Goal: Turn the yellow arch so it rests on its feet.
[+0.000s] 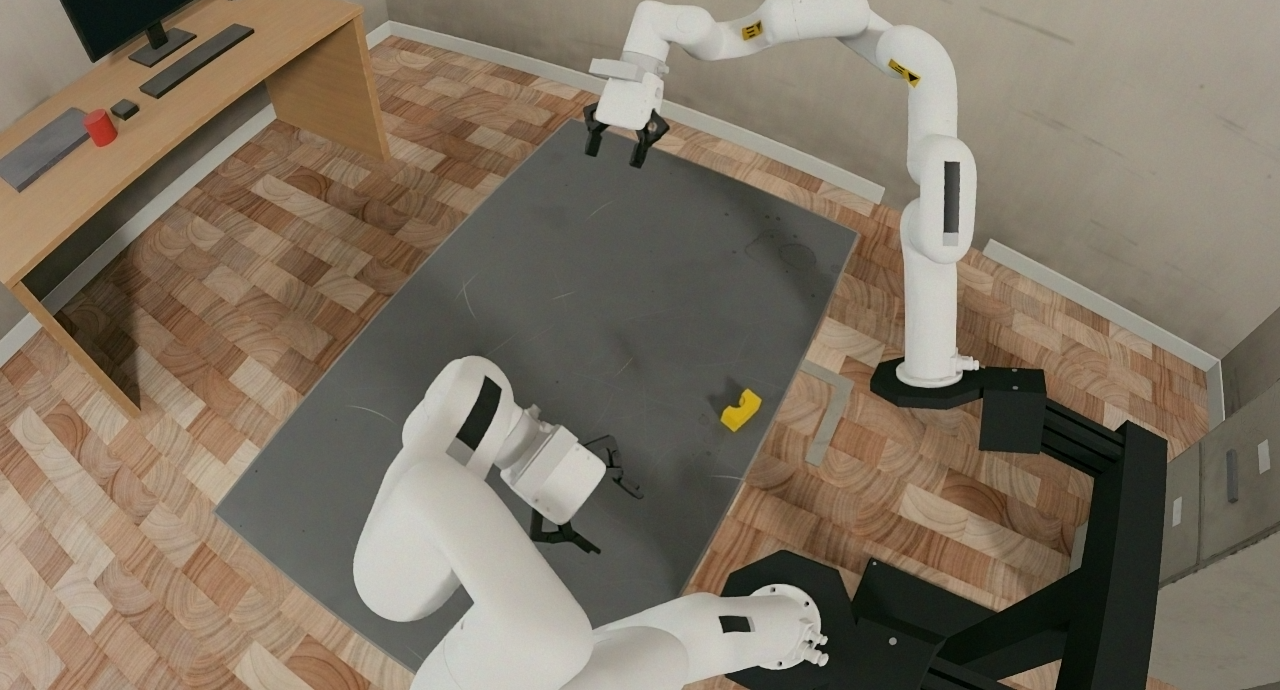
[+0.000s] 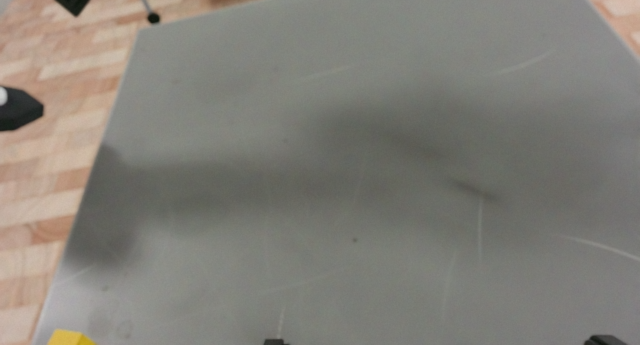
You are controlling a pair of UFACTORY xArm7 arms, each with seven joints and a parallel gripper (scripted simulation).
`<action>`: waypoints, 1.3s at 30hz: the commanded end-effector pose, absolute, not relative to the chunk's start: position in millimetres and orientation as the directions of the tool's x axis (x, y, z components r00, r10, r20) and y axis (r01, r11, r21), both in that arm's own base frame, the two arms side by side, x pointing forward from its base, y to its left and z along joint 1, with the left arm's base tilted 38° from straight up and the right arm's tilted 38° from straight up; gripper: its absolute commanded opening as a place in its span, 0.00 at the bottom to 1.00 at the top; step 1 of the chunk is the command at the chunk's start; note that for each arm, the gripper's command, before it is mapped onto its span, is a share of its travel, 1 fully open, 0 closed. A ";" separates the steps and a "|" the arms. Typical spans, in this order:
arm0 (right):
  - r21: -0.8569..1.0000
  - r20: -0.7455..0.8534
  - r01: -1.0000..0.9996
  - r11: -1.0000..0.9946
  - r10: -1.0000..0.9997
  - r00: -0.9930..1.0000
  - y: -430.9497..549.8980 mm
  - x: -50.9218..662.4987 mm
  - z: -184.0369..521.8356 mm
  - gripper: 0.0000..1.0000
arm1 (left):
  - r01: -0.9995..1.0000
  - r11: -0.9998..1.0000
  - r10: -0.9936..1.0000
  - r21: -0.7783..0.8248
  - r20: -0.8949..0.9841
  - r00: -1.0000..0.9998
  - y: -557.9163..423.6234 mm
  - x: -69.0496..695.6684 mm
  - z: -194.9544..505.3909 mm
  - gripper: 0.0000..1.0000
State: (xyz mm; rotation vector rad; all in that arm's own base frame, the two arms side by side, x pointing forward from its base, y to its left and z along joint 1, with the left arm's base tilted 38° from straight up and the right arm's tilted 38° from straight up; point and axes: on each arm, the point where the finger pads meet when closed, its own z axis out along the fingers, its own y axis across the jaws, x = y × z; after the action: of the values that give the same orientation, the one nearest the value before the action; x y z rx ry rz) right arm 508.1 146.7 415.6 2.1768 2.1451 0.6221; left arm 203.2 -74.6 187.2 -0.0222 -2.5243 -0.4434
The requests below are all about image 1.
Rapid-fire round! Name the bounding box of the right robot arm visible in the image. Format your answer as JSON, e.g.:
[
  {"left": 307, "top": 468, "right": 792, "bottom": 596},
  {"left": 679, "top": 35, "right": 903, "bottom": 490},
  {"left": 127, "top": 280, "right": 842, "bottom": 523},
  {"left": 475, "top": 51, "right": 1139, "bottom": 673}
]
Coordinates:
[{"left": 589, "top": 0, "right": 979, "bottom": 388}]

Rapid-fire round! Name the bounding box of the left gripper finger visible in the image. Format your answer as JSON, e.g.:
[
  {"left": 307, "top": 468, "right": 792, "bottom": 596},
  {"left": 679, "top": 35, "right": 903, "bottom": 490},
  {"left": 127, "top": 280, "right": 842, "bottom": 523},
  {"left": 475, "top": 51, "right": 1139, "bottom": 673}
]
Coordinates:
[
  {"left": 582, "top": 435, "right": 644, "bottom": 499},
  {"left": 529, "top": 508, "right": 602, "bottom": 556}
]

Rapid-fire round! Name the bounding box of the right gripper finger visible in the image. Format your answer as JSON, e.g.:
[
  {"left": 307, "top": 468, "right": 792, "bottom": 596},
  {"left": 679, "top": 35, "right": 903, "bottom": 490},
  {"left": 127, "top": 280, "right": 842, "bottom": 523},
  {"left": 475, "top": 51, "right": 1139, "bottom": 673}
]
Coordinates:
[
  {"left": 628, "top": 108, "right": 669, "bottom": 169},
  {"left": 582, "top": 101, "right": 609, "bottom": 157}
]

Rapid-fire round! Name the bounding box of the yellow arch block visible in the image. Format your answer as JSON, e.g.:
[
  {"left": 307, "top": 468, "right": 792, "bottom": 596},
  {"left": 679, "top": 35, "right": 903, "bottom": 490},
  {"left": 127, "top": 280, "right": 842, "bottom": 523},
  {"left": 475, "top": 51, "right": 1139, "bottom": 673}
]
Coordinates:
[{"left": 721, "top": 389, "right": 762, "bottom": 431}]

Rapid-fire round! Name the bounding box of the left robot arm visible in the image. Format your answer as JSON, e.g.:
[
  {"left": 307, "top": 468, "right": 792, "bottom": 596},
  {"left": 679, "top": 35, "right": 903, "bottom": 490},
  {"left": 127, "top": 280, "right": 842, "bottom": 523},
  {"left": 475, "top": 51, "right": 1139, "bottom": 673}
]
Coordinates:
[{"left": 353, "top": 356, "right": 828, "bottom": 690}]

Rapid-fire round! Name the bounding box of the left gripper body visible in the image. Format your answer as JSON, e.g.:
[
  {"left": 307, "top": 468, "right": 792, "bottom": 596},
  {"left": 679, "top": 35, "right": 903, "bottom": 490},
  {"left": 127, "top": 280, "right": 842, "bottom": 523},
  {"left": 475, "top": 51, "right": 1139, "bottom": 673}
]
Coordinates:
[{"left": 500, "top": 421, "right": 605, "bottom": 525}]

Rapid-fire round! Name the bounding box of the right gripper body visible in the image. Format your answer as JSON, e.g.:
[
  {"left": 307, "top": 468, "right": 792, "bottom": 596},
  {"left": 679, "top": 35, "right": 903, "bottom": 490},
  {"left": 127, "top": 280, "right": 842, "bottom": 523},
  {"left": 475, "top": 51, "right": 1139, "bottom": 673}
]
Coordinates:
[{"left": 596, "top": 72, "right": 664, "bottom": 133}]

